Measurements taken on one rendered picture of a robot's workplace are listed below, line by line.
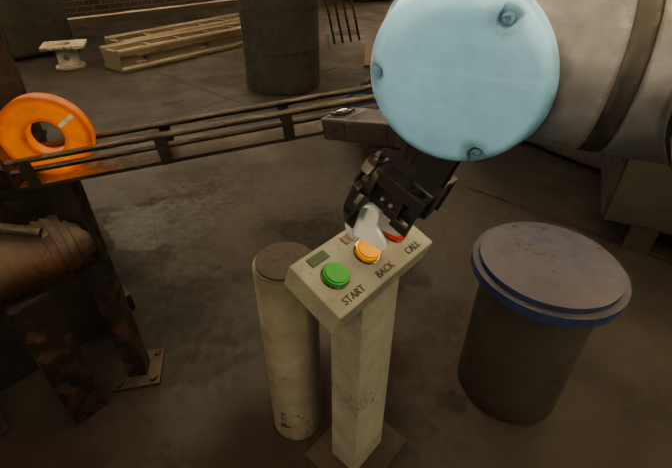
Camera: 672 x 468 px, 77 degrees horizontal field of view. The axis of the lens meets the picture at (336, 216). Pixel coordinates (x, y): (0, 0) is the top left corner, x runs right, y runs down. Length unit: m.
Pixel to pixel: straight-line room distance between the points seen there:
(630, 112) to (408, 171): 0.25
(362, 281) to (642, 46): 0.49
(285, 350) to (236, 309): 0.59
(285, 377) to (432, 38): 0.82
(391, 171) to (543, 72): 0.26
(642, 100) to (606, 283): 0.82
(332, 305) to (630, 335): 1.17
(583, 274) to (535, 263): 0.09
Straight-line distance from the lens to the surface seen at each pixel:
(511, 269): 0.98
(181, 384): 1.31
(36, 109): 0.94
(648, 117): 0.24
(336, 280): 0.61
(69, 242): 1.02
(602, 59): 0.22
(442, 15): 0.21
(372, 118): 0.46
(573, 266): 1.04
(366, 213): 0.49
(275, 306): 0.79
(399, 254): 0.70
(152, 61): 4.43
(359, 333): 0.72
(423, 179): 0.43
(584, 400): 1.38
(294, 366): 0.92
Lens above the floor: 1.02
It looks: 34 degrees down
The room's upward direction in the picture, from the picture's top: straight up
